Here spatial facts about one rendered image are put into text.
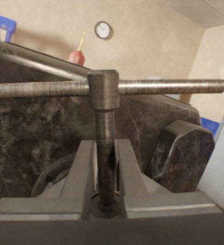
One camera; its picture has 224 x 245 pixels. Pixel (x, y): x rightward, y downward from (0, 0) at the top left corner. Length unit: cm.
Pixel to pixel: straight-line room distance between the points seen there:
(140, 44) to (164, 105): 373
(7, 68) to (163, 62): 415
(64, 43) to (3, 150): 337
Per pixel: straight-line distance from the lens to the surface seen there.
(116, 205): 19
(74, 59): 74
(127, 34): 398
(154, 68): 423
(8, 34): 319
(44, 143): 32
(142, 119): 35
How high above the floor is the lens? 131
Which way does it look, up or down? 10 degrees down
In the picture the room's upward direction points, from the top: 18 degrees clockwise
